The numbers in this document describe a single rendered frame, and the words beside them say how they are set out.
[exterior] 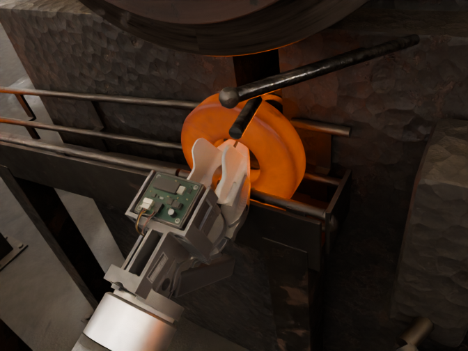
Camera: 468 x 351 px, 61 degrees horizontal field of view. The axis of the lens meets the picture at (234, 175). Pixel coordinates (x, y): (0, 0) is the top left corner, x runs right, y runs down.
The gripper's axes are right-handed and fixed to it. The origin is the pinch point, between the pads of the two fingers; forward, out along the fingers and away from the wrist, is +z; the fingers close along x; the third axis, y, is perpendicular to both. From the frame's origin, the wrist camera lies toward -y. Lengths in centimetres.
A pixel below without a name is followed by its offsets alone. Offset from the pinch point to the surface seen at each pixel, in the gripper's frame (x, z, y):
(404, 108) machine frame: -16.7, 7.3, 2.6
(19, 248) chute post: 105, -20, -71
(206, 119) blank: 2.7, 0.1, 4.6
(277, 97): -0.9, 9.4, -1.2
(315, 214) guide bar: -10.8, -4.4, -2.3
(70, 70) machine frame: 34.5, 6.8, 0.8
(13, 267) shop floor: 100, -26, -70
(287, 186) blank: -6.7, -2.2, -2.1
